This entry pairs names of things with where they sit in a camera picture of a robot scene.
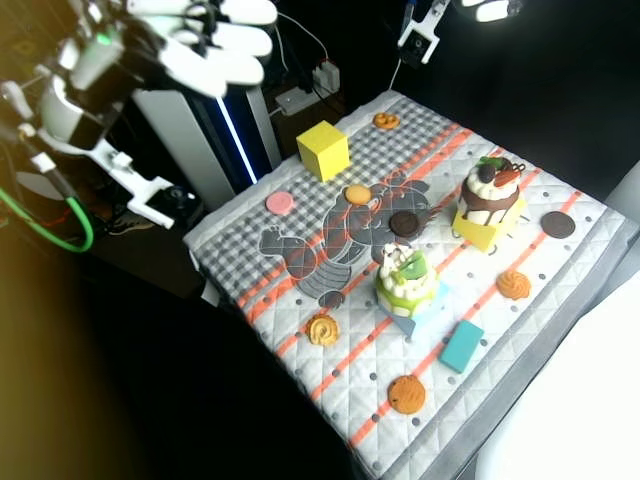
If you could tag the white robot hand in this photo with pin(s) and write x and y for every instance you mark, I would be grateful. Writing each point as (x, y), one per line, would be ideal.
(215, 65)
(487, 12)

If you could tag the chocolate strawberry toy cake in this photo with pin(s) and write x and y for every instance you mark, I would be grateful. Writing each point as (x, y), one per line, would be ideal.
(487, 200)

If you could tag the green kiwi toy cake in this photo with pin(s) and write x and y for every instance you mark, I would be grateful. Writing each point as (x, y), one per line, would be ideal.
(405, 290)

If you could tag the yellow textured sponge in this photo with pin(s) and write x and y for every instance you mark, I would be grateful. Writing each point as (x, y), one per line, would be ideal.
(325, 155)

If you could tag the smooth yellow cube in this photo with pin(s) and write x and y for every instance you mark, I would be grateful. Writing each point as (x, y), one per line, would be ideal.
(475, 235)

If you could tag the blue cube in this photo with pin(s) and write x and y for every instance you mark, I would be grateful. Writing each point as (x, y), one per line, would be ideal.
(407, 325)

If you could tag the white column with blue light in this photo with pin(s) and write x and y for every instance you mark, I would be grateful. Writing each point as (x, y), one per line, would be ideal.
(175, 135)

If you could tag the flat white box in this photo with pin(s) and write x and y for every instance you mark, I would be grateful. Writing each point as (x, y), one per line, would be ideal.
(295, 101)

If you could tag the white power adapter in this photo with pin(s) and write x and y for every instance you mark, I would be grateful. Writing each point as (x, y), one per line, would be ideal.
(326, 75)

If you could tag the orange pretzel cookie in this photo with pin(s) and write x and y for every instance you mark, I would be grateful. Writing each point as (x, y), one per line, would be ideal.
(385, 122)

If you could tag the pink sandwich cookie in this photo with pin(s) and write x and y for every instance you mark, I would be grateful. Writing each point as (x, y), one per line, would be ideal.
(279, 202)

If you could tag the plain round biscuit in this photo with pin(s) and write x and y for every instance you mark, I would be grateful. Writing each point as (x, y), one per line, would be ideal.
(356, 195)

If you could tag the chocolate sandwich cookie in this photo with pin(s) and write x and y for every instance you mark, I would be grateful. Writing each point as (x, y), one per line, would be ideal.
(404, 223)
(557, 223)

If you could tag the orange rosette cookie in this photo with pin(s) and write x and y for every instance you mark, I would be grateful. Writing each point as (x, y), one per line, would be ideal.
(513, 285)

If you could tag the yellow swirl cookie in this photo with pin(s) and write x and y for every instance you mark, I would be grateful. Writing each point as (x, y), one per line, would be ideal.
(322, 330)

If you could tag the grey quilt with bear print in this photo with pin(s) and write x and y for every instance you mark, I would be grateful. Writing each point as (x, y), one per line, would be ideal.
(350, 350)

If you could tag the flat teal block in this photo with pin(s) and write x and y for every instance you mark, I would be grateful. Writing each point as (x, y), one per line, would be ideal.
(460, 347)

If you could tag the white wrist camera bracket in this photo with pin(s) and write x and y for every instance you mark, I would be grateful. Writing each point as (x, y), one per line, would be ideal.
(417, 42)
(145, 192)

